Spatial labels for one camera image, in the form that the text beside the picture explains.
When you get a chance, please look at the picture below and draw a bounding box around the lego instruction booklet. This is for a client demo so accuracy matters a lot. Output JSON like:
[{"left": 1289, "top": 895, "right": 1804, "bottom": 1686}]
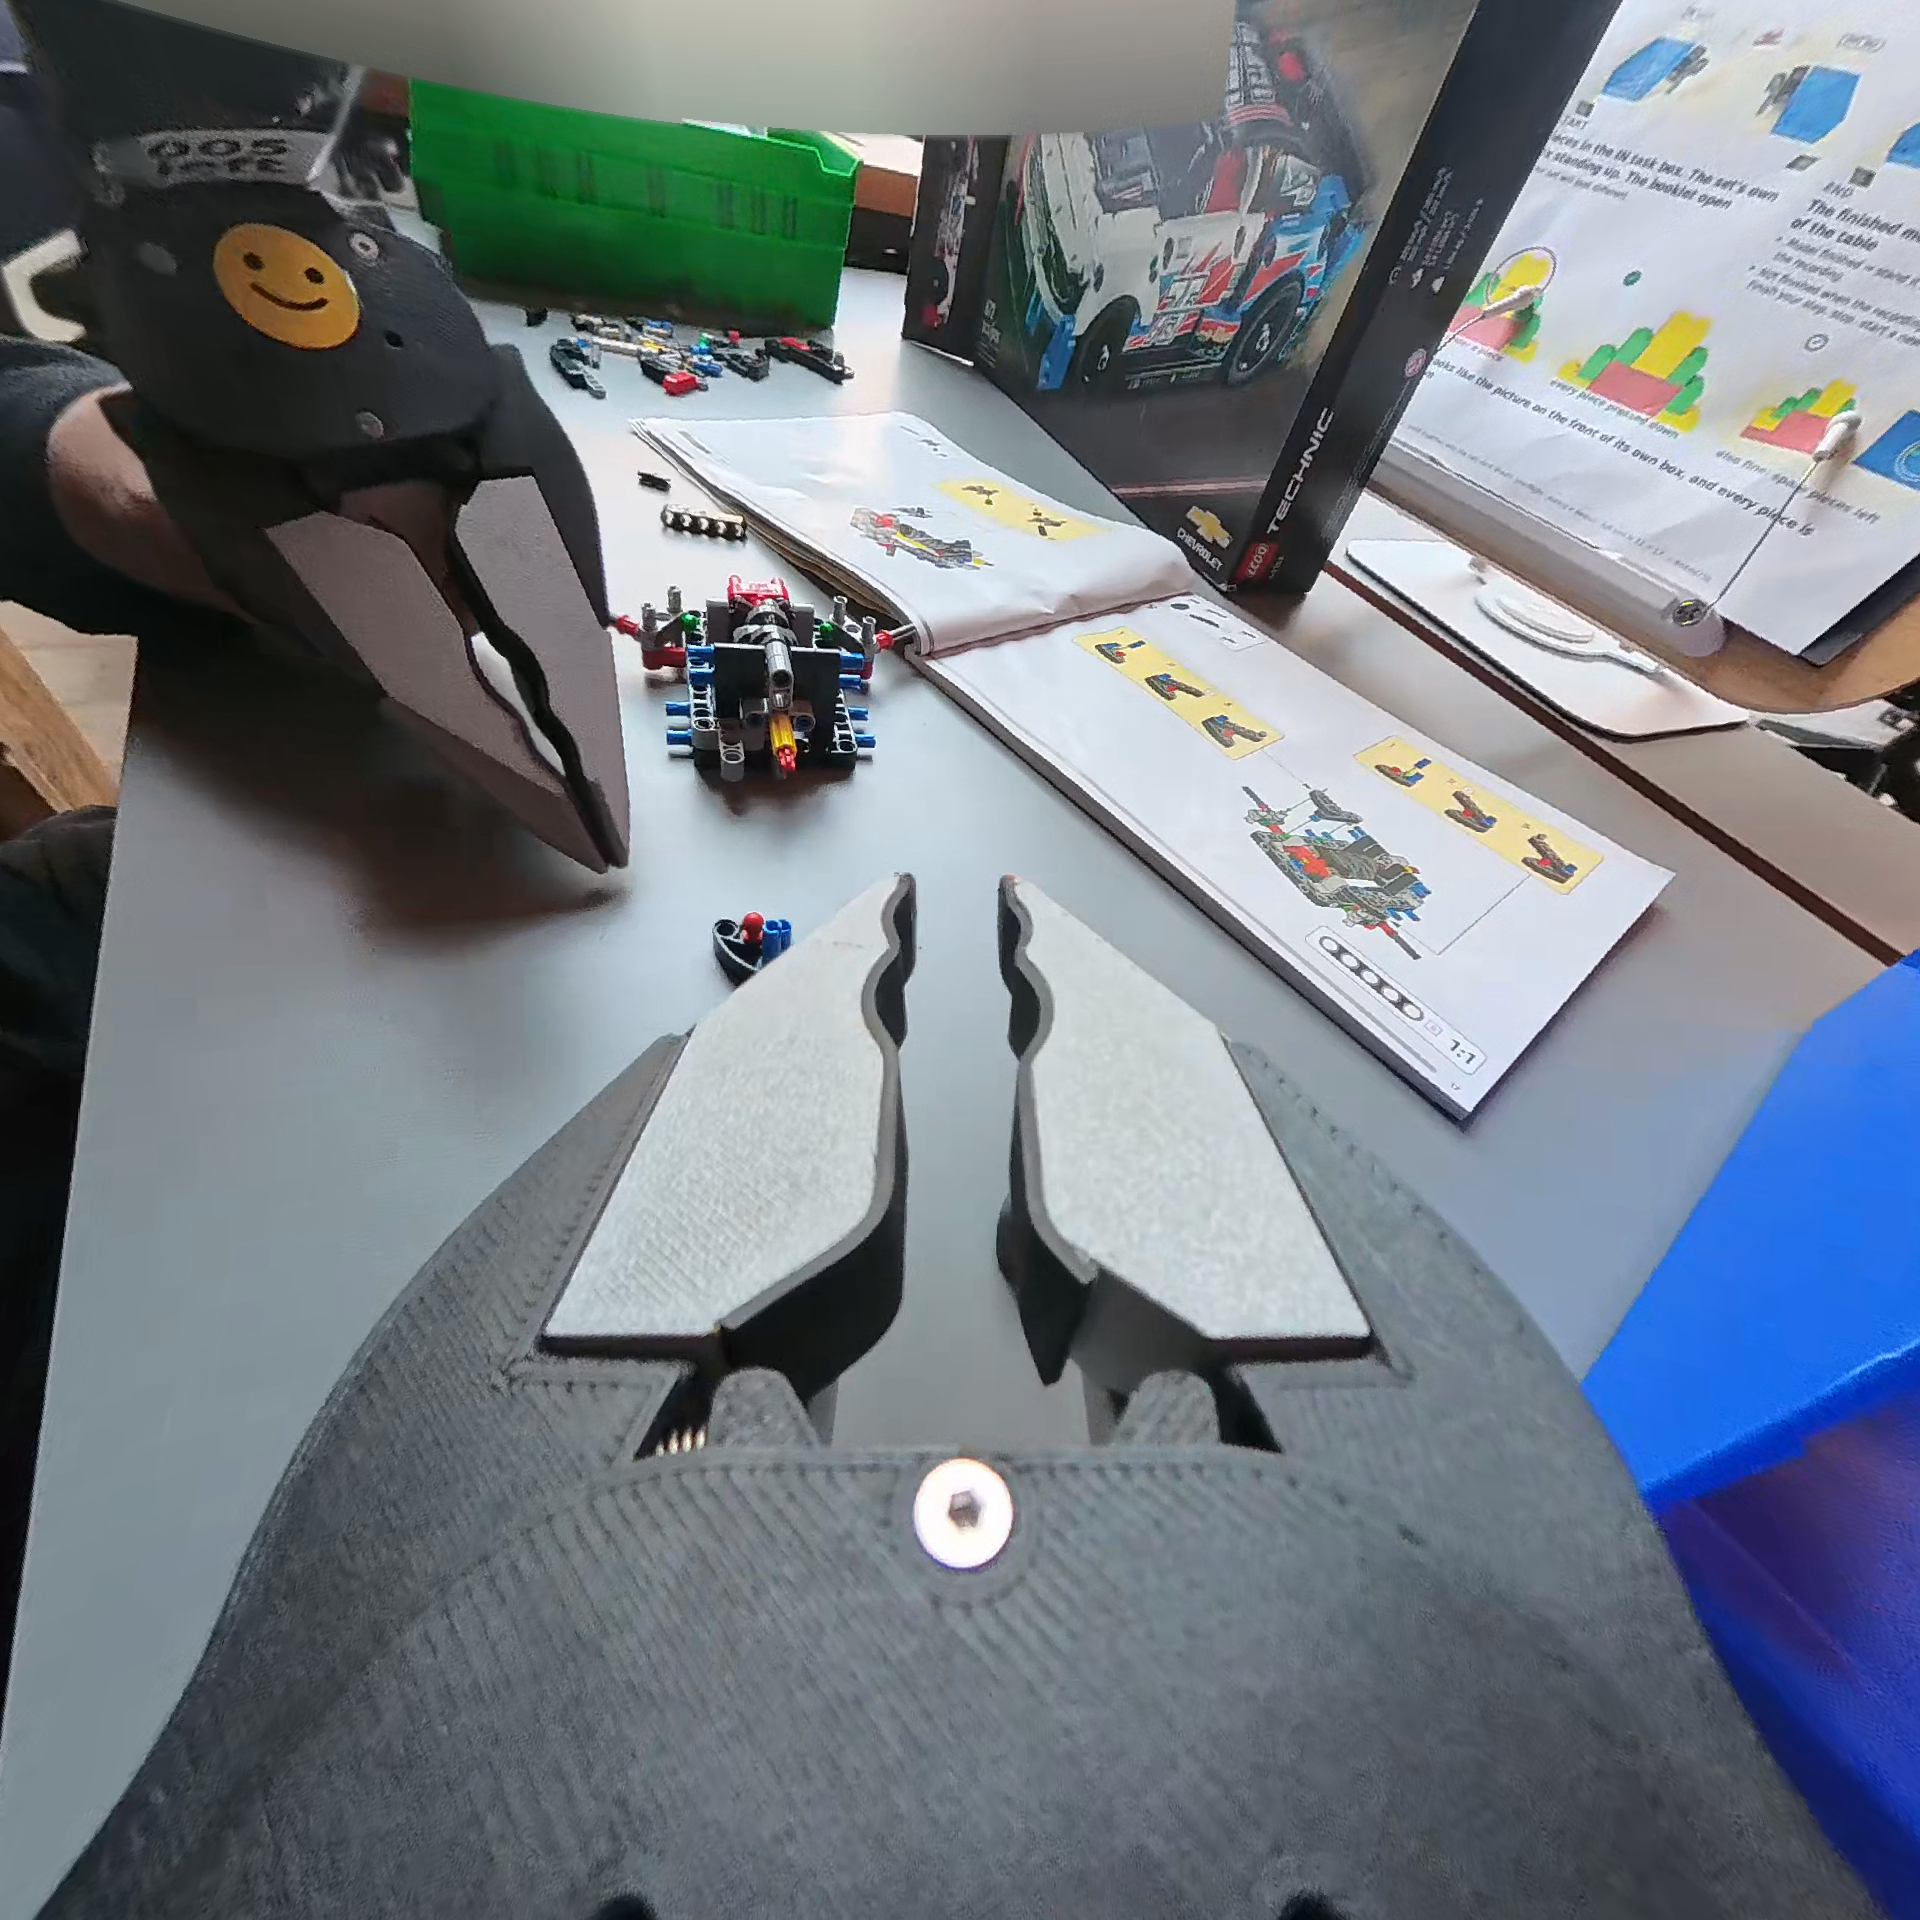
[{"left": 630, "top": 412, "right": 1678, "bottom": 1123}]

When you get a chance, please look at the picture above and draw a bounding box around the person's left forearm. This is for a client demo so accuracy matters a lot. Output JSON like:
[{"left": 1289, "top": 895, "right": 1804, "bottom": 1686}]
[{"left": 0, "top": 336, "right": 114, "bottom": 632}]

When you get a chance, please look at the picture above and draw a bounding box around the green plastic storage bin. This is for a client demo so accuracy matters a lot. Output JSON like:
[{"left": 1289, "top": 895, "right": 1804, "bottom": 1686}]
[{"left": 408, "top": 78, "right": 865, "bottom": 331}]

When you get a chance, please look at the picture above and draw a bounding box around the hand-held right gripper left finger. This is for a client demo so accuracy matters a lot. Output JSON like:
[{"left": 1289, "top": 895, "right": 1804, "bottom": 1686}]
[{"left": 541, "top": 869, "right": 921, "bottom": 1397}]

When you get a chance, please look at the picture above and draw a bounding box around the lego chassis assembly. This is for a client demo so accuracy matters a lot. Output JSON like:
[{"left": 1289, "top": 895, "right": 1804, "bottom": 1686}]
[{"left": 612, "top": 573, "right": 901, "bottom": 781}]

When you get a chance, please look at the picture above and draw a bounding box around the blue plastic storage bin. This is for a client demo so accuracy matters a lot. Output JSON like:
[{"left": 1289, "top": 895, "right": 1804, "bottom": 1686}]
[{"left": 1583, "top": 952, "right": 1920, "bottom": 1920}]

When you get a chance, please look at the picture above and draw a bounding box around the wooden frame with bolts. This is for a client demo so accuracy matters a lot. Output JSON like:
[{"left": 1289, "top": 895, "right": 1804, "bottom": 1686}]
[{"left": 0, "top": 600, "right": 138, "bottom": 842}]

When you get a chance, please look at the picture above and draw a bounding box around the person's left hand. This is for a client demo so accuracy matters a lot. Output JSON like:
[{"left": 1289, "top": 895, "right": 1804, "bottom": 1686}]
[{"left": 45, "top": 389, "right": 234, "bottom": 606}]

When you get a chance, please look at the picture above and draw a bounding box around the white document stand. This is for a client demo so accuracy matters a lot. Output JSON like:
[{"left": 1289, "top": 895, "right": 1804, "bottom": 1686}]
[{"left": 1342, "top": 450, "right": 1755, "bottom": 740}]

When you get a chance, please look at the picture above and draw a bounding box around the lego set box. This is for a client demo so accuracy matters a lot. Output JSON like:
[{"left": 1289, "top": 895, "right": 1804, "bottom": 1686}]
[{"left": 903, "top": 0, "right": 1630, "bottom": 594}]

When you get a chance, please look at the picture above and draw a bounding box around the pile of loose lego pieces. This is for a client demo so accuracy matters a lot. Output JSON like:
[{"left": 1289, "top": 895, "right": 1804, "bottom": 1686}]
[{"left": 525, "top": 305, "right": 858, "bottom": 399}]

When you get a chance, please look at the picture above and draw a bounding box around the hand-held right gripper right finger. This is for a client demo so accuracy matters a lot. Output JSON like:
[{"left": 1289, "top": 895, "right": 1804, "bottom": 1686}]
[{"left": 995, "top": 874, "right": 1377, "bottom": 1390}]

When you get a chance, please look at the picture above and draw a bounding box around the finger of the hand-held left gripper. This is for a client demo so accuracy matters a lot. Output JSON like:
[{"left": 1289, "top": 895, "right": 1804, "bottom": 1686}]
[
  {"left": 454, "top": 468, "right": 636, "bottom": 872},
  {"left": 266, "top": 484, "right": 612, "bottom": 872}
]

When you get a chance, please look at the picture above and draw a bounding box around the printed instruction sheet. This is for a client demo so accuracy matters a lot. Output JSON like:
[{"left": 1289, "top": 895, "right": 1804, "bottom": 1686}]
[{"left": 1380, "top": 0, "right": 1920, "bottom": 657}]

